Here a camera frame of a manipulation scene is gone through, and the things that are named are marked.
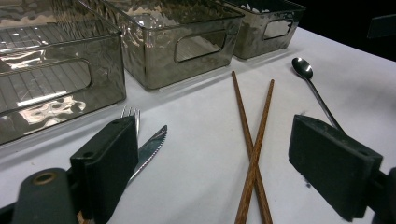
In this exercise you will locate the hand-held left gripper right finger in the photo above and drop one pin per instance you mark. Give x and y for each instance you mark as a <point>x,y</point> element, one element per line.
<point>330,161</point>

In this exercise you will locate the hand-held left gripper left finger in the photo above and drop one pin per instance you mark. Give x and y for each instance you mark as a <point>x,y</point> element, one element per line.
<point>109,161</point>

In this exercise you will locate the white table cover sheet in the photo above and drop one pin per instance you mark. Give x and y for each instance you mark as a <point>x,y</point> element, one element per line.
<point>199,149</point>

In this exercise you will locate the long metal spoon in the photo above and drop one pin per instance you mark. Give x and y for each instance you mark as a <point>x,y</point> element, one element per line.
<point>301,67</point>

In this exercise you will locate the smoky clear plastic bin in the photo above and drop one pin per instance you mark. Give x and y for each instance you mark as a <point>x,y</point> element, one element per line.
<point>249,40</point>
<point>149,65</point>
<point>104,65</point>

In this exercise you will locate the brown wooden chopstick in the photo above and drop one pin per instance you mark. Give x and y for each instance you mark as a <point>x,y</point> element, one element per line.
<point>266,109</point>
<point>241,105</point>

